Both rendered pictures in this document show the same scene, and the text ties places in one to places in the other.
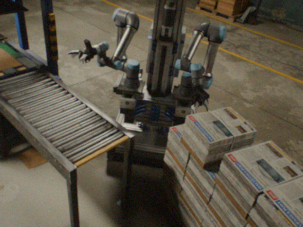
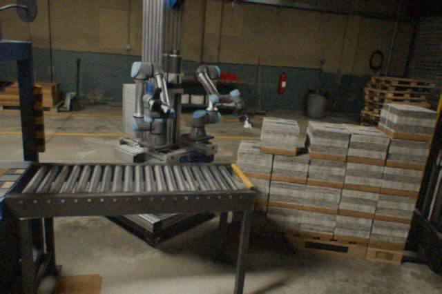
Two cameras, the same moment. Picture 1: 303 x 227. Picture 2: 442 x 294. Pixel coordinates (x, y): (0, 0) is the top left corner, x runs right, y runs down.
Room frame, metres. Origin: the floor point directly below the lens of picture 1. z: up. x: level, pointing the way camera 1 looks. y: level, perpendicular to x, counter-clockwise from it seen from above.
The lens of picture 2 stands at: (0.25, 2.15, 1.60)
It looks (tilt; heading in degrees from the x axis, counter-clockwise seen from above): 15 degrees down; 306
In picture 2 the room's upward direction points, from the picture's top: 5 degrees clockwise
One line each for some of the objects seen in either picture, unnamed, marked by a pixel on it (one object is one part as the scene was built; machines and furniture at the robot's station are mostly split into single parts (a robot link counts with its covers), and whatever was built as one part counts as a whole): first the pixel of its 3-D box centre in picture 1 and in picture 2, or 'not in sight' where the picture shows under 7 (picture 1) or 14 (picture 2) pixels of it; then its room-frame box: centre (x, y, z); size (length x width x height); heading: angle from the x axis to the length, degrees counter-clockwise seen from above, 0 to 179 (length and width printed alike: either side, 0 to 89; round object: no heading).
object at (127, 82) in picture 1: (132, 80); (157, 137); (2.29, 0.21, 0.87); 0.15 x 0.15 x 0.10
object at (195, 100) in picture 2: not in sight; (206, 92); (5.82, -4.79, 0.55); 1.80 x 0.70 x 1.09; 50
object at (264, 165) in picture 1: (265, 163); (328, 127); (1.20, -0.66, 1.06); 0.37 x 0.29 x 0.01; 120
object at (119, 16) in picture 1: (121, 41); (141, 97); (2.36, 0.33, 1.19); 0.15 x 0.12 x 0.55; 62
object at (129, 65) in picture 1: (132, 68); (156, 123); (2.30, 0.22, 0.98); 0.13 x 0.12 x 0.14; 62
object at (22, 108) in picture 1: (42, 101); (117, 181); (1.91, 0.89, 0.77); 0.47 x 0.05 x 0.05; 140
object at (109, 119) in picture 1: (78, 101); (139, 172); (2.02, 0.63, 0.74); 1.34 x 0.05 x 0.12; 50
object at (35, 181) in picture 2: (16, 79); (35, 181); (2.20, 1.24, 0.77); 0.47 x 0.05 x 0.05; 140
